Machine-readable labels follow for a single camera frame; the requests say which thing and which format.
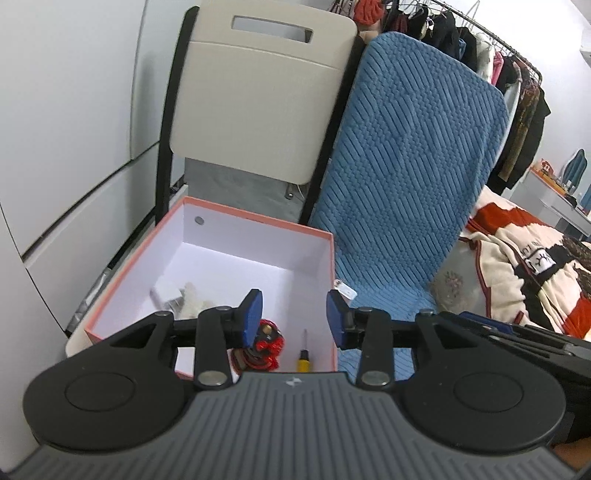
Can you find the white box with orange rim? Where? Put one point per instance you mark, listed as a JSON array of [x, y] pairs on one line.
[[231, 258]]

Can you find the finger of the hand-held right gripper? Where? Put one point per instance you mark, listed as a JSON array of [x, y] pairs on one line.
[[489, 325]]

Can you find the teal rounded object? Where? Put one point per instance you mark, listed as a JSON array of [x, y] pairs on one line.
[[577, 168]]

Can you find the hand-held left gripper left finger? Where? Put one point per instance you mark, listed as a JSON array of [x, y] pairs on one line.
[[251, 318]]

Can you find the white desk with items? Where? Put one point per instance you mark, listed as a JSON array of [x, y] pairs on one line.
[[545, 189]]

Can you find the red white black printed blanket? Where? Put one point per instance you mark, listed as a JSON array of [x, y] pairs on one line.
[[517, 230]]

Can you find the beige floral bed sheet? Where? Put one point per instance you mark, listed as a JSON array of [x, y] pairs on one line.
[[455, 281]]

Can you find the white plug charger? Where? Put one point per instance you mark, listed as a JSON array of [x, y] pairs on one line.
[[164, 299]]

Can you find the white fabric label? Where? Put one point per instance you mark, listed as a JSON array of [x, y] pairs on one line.
[[345, 290]]

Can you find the red toy figure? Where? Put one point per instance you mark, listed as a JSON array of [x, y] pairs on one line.
[[547, 168]]

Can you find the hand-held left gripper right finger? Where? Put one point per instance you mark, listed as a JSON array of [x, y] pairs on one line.
[[337, 321]]

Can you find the blue quilted cushion cover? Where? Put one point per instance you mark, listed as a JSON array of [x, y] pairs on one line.
[[406, 161]]

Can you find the beige folding chair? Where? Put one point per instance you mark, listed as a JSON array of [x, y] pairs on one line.
[[258, 92]]

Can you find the white fluffy scrunchie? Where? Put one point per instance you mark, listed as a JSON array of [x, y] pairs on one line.
[[191, 300]]

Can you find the metal clothes rack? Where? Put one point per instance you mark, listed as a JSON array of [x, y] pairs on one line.
[[539, 78]]

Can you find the white wardrobe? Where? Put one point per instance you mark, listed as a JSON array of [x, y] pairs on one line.
[[69, 115]]

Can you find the row of hanging clothes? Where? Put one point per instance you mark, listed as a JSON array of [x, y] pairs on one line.
[[521, 124]]

